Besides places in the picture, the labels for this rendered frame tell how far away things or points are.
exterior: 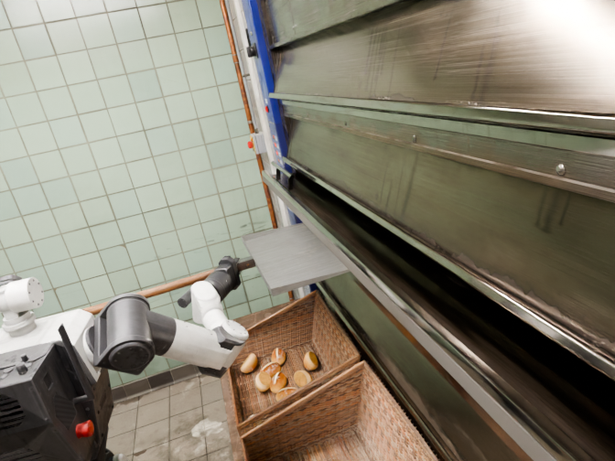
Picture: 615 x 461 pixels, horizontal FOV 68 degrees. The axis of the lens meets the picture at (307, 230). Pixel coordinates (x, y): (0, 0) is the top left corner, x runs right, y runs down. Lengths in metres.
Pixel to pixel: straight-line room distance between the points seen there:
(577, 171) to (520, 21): 0.19
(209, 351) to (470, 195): 0.70
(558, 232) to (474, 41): 0.28
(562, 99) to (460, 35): 0.23
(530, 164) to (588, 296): 0.18
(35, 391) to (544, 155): 0.90
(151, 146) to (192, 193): 0.35
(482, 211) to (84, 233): 2.48
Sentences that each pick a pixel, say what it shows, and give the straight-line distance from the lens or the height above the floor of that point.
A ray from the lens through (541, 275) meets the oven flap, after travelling 0.68.
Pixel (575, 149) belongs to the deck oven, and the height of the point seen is 1.68.
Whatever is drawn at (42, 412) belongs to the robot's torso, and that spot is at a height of 1.33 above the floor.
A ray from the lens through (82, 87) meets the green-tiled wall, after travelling 2.81.
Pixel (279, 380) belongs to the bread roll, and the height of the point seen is 0.64.
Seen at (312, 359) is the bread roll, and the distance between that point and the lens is 2.03.
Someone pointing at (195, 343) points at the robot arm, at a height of 1.27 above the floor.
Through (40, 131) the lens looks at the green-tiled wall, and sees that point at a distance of 2.87.
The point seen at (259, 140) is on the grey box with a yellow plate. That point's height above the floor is 1.48.
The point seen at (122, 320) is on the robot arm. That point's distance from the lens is 1.05.
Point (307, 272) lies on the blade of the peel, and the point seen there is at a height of 1.18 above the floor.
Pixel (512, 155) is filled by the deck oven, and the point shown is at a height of 1.66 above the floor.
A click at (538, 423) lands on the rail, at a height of 1.44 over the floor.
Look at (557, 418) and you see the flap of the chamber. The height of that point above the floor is 1.41.
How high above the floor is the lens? 1.83
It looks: 20 degrees down
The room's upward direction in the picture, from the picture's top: 12 degrees counter-clockwise
